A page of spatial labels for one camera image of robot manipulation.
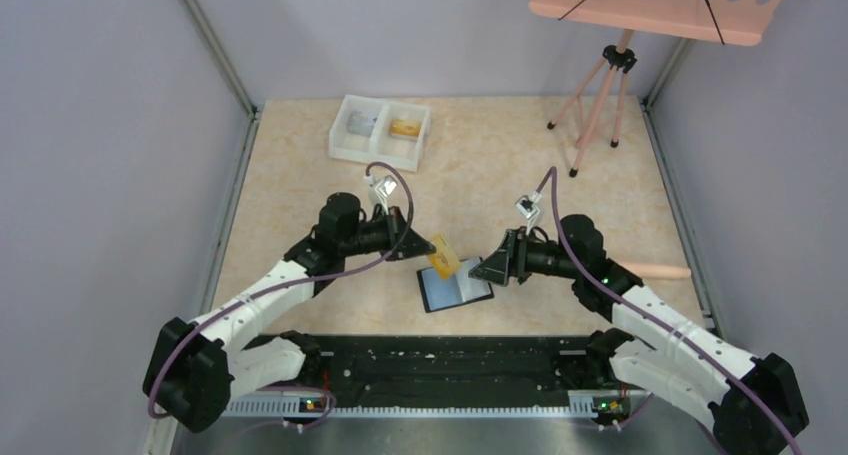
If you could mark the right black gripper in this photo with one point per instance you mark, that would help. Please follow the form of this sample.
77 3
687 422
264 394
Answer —
517 256

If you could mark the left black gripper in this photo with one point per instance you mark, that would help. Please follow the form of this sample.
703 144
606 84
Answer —
399 232

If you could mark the orange credit card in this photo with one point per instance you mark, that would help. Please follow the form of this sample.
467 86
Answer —
443 259

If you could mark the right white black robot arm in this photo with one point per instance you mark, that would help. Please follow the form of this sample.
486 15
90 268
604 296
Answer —
749 404

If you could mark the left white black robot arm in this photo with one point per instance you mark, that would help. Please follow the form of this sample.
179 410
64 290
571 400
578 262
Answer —
197 367

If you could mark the orange card in tray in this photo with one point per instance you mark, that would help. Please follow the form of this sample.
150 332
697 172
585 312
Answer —
405 129

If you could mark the silver card in tray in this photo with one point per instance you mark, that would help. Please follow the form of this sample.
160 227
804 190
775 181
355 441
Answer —
361 122

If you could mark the white two-compartment tray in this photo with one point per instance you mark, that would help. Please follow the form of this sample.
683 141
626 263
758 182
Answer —
402 154

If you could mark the pink tripod stand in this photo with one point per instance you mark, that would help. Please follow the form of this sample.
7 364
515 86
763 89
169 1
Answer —
617 60

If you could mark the pink perforated board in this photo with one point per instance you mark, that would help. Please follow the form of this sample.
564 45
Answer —
732 22

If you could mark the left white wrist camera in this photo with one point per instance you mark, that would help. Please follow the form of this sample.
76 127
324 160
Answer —
379 189

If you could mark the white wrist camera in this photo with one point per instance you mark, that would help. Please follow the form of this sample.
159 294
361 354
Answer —
529 206
379 189

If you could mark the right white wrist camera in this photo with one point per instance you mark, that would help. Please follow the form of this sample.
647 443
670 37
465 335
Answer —
529 206

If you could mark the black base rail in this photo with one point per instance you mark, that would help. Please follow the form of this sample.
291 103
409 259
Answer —
455 372

